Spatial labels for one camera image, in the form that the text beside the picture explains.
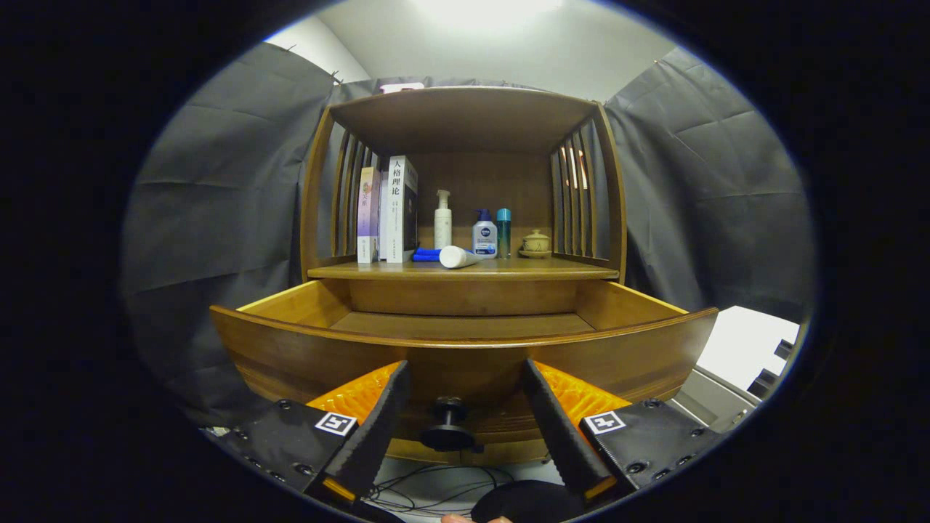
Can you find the white sheet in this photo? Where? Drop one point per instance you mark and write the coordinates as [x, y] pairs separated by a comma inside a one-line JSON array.
[[741, 341]]

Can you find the purple book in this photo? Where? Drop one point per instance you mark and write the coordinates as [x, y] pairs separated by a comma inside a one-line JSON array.
[[368, 218]]

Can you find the wooden countertop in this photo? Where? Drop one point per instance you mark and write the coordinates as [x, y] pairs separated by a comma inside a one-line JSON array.
[[523, 269]]

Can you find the blue folded cloth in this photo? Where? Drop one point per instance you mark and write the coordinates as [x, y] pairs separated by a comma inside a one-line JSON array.
[[425, 255]]

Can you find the grey slatted chair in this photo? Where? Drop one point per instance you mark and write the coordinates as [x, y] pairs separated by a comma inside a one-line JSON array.
[[712, 399]]

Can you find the white bottle with blue label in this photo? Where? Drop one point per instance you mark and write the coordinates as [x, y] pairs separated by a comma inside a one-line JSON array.
[[484, 240]]

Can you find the teal bottle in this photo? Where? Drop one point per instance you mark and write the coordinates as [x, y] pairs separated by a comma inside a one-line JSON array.
[[503, 232]]

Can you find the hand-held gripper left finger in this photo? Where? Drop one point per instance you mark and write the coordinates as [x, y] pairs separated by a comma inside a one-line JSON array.
[[378, 428]]

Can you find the wooden cabinet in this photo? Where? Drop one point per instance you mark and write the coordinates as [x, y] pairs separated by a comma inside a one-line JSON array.
[[465, 116]]

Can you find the white and black book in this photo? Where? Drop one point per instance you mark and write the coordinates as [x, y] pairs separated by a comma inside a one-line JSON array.
[[396, 218]]

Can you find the white and green tube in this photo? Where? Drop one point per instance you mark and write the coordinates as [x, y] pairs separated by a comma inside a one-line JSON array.
[[456, 257]]

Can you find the wooden drawer with black knob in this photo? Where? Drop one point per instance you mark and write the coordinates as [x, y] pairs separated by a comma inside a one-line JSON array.
[[465, 370]]

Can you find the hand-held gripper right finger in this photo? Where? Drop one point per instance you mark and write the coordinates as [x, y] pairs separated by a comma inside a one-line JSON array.
[[559, 428]]

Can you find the black backdrop cloth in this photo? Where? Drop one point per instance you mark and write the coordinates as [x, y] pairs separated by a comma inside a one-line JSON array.
[[218, 218]]

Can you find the black round object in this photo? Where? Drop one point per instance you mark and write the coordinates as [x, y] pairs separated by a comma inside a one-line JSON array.
[[530, 501]]

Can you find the ceramic lidded tea cup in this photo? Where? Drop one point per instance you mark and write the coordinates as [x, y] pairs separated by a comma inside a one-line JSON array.
[[535, 243]]

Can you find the white pump bottle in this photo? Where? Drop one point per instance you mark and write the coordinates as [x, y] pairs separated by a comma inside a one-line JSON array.
[[442, 229]]

